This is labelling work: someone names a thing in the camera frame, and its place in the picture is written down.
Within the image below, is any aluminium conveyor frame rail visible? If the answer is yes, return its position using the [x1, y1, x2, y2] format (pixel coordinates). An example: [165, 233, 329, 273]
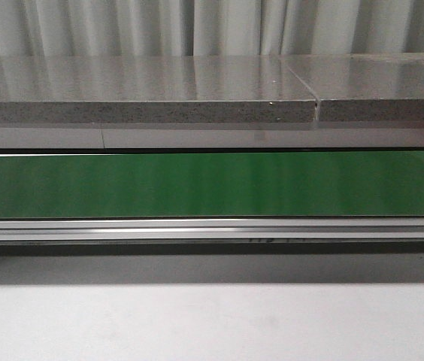
[0, 217, 424, 256]

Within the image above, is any grey curtain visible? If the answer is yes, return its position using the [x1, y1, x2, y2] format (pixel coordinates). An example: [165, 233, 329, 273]
[0, 1, 424, 56]

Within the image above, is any grey stone counter slab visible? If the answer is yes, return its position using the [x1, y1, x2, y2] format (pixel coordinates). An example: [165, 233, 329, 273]
[0, 56, 316, 125]

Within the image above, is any green conveyor belt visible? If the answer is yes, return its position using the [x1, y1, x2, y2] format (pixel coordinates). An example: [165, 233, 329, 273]
[0, 150, 424, 219]

